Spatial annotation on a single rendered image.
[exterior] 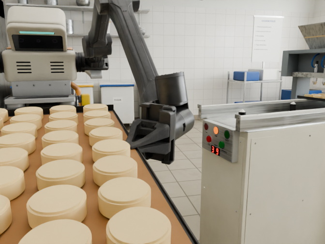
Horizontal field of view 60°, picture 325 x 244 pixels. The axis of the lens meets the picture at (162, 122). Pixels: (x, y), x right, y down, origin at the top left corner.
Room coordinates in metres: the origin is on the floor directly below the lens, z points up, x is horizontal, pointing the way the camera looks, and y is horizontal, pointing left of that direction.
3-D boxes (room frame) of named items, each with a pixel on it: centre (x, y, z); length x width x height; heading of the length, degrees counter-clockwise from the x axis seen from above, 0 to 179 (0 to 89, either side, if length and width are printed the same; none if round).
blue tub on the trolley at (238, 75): (5.13, -1.50, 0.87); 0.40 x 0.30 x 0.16; 16
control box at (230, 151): (1.22, -0.25, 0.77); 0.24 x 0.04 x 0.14; 23
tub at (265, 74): (5.28, -1.86, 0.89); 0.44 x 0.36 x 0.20; 21
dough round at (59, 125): (0.45, 0.17, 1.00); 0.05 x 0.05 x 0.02
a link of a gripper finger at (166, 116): (0.44, 0.03, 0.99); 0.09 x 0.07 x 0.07; 153
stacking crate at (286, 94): (5.36, -2.63, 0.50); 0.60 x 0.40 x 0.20; 105
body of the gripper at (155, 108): (0.50, 0.00, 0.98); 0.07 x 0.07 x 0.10; 63
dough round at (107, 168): (0.30, 0.05, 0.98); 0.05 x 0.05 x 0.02
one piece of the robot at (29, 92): (1.13, 0.48, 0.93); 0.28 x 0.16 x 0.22; 108
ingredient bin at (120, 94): (4.78, 0.78, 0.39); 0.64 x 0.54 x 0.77; 12
